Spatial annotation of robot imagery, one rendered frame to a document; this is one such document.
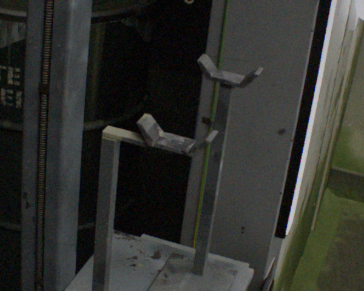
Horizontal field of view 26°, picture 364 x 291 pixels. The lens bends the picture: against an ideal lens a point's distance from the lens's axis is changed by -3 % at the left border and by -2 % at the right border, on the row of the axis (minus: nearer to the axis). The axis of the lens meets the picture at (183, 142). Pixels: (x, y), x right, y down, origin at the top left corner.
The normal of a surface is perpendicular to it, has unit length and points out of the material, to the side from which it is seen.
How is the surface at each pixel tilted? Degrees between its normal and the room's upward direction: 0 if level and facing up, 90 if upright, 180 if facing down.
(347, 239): 0
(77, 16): 90
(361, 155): 57
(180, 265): 0
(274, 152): 90
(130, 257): 0
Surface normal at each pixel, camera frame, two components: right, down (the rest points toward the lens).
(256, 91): -0.32, 0.40
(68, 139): 0.94, 0.24
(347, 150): -0.21, -0.14
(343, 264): 0.11, -0.88
